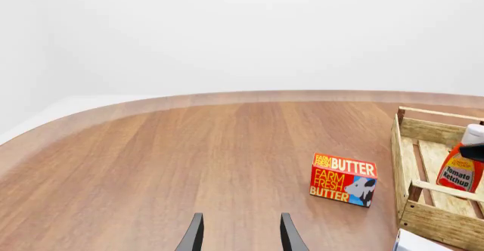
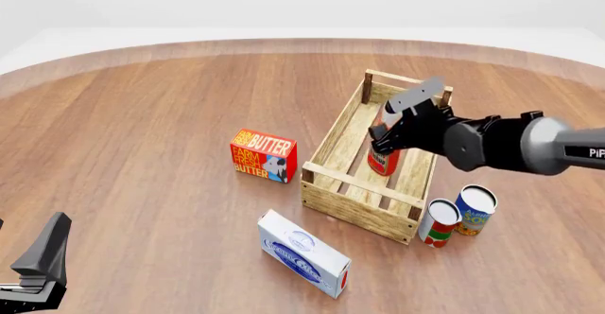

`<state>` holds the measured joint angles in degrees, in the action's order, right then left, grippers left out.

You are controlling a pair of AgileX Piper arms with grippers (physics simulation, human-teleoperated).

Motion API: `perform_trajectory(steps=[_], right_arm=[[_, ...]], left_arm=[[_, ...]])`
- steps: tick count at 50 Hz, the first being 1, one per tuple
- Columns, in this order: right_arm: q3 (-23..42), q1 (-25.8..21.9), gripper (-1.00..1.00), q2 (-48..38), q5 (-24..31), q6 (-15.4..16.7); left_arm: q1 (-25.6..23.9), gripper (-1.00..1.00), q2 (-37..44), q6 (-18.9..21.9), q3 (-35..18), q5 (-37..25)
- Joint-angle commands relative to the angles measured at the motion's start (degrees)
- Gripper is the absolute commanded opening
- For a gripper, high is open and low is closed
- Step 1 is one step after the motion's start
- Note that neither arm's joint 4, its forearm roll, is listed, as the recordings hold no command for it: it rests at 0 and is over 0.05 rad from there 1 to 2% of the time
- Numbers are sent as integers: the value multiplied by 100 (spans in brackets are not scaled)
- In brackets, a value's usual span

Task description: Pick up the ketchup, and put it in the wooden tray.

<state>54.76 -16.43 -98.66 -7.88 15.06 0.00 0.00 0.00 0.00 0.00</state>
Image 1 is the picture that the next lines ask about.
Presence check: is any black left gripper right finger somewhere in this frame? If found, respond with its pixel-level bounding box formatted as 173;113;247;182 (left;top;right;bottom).
280;212;310;251

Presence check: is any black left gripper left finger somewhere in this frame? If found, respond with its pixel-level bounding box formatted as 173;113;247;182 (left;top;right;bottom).
175;212;205;251

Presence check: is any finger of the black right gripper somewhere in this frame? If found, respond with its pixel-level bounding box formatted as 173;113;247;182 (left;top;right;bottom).
460;142;484;163

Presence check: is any wooden slat tray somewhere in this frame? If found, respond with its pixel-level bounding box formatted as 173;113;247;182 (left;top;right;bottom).
390;106;484;251

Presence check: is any red butter box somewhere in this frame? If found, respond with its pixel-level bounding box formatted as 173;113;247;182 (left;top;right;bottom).
309;152;378;208

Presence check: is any white box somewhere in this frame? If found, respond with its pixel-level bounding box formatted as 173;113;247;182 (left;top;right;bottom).
392;228;459;251

